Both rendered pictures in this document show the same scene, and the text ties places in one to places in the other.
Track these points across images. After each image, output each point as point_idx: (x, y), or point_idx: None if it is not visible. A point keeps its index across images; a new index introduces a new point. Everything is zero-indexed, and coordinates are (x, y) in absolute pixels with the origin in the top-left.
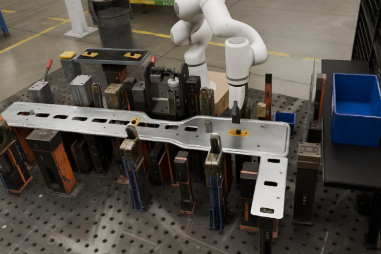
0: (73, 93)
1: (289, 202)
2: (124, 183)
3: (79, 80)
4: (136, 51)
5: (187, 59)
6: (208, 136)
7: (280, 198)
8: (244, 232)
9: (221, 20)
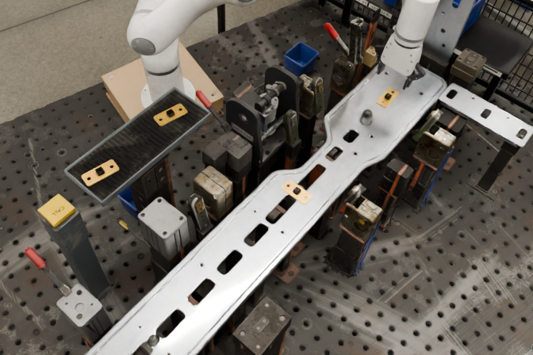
0: (170, 246)
1: (414, 127)
2: (296, 273)
3: (165, 219)
4: (157, 104)
5: (164, 65)
6: (379, 126)
7: (508, 116)
8: (437, 183)
9: None
